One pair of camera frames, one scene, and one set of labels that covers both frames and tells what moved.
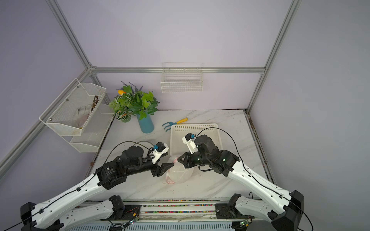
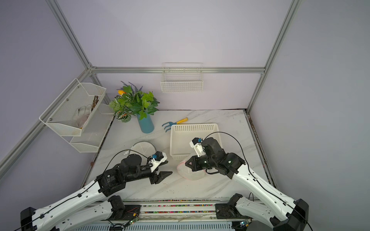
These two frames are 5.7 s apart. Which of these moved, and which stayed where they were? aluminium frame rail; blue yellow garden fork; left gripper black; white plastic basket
Moved: left gripper black
Stayed: blue yellow garden fork; aluminium frame rail; white plastic basket
